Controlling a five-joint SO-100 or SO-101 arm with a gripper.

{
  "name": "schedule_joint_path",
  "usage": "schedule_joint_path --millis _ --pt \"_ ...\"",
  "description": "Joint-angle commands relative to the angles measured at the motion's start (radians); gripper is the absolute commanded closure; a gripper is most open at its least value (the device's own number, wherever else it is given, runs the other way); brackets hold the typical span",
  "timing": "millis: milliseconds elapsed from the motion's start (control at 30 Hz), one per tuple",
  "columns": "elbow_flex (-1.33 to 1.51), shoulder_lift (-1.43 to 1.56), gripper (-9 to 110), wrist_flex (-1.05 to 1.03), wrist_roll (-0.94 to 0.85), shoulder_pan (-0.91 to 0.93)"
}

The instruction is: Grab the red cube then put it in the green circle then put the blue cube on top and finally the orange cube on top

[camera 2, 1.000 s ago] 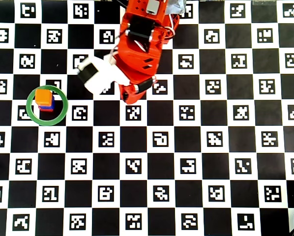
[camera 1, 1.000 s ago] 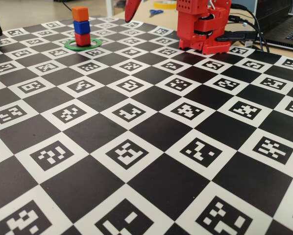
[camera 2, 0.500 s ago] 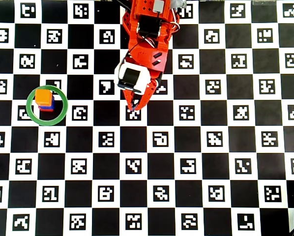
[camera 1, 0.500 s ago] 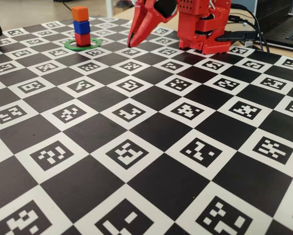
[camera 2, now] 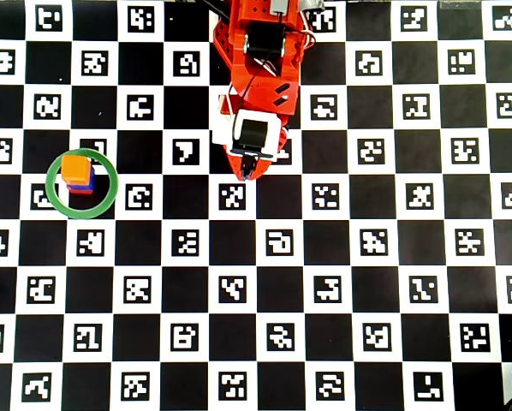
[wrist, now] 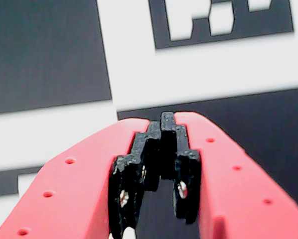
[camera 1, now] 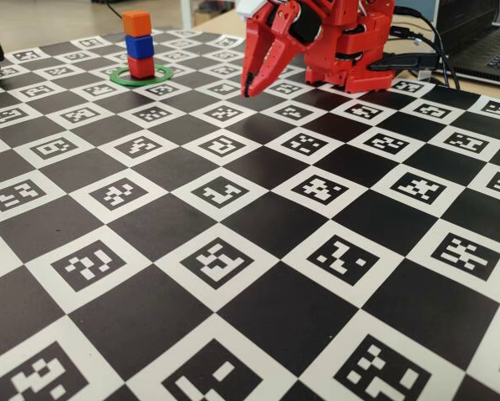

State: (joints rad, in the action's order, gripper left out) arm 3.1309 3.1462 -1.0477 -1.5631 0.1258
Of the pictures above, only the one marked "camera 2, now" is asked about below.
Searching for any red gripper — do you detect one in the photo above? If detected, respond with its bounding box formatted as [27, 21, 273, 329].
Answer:
[224, 124, 289, 182]

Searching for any blue cube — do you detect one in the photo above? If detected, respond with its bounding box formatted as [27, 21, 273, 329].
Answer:
[66, 165, 97, 193]

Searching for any orange cube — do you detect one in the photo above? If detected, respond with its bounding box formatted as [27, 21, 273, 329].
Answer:
[60, 153, 91, 184]

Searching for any black white marker mat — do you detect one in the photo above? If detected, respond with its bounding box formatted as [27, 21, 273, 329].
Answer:
[0, 0, 512, 411]

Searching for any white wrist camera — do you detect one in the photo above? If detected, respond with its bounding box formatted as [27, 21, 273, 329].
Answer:
[211, 109, 283, 160]

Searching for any black cable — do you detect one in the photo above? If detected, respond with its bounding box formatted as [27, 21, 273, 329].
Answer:
[198, 0, 234, 21]

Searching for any green ring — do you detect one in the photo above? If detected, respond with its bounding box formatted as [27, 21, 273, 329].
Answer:
[45, 147, 120, 220]

